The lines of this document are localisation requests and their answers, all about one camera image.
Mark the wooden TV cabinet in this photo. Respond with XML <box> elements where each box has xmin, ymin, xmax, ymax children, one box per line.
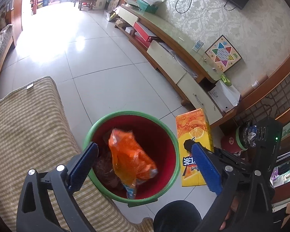
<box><xmin>118</xmin><ymin>5</ymin><xmax>236</xmax><ymax>127</ymax></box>

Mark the person right hand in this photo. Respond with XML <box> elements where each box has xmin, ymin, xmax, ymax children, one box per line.
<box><xmin>219</xmin><ymin>196</ymin><xmax>239</xmax><ymax>231</ymax></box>

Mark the white cardboard box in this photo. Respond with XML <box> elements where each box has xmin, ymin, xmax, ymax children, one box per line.
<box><xmin>208</xmin><ymin>80</ymin><xmax>241</xmax><ymax>113</ymax></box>

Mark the orange snack bag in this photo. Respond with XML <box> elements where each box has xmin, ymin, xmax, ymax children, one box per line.
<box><xmin>108</xmin><ymin>129</ymin><xmax>158</xmax><ymax>200</ymax></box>

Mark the chinese checkers board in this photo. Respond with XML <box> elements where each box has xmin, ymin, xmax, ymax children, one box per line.
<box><xmin>205</xmin><ymin>35</ymin><xmax>242</xmax><ymax>72</ymax></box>

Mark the green small box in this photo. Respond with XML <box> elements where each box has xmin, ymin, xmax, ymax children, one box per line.
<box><xmin>221</xmin><ymin>74</ymin><xmax>232</xmax><ymax>86</ymax></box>

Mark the yellow juice box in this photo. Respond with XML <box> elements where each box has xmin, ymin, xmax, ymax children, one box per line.
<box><xmin>175</xmin><ymin>108</ymin><xmax>213</xmax><ymax>187</ymax></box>

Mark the brown foil wrapper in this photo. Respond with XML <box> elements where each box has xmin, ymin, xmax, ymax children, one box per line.
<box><xmin>93</xmin><ymin>150</ymin><xmax>124</xmax><ymax>191</ymax></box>

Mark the wooden chair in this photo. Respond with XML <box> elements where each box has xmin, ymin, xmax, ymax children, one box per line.
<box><xmin>73</xmin><ymin>0</ymin><xmax>97</xmax><ymax>10</ymax></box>

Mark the green box with papers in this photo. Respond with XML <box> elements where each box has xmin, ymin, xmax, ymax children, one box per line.
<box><xmin>137</xmin><ymin>0</ymin><xmax>166</xmax><ymax>14</ymax></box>

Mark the small blue white card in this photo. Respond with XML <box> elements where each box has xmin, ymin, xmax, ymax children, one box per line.
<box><xmin>192</xmin><ymin>40</ymin><xmax>204</xmax><ymax>52</ymax></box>

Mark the red flat box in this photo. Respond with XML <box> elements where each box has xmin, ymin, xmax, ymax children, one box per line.
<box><xmin>133</xmin><ymin>21</ymin><xmax>158</xmax><ymax>42</ymax></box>

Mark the red bin with green rim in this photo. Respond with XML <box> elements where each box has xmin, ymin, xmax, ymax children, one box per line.
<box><xmin>83</xmin><ymin>111</ymin><xmax>180</xmax><ymax>207</ymax></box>

